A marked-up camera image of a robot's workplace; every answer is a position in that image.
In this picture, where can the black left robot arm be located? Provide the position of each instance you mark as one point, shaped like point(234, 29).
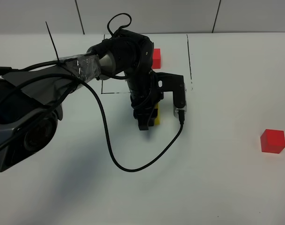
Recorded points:
point(31, 98)

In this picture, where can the red template block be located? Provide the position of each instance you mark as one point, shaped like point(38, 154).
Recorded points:
point(156, 58)

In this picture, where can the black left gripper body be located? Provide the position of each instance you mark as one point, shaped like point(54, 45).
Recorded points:
point(144, 103)

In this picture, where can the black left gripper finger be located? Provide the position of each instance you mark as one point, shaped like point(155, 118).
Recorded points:
point(153, 117)
point(143, 121)

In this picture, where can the yellow block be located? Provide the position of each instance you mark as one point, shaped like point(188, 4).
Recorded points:
point(157, 119)

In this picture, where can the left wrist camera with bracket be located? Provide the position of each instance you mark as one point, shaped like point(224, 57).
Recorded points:
point(173, 83)

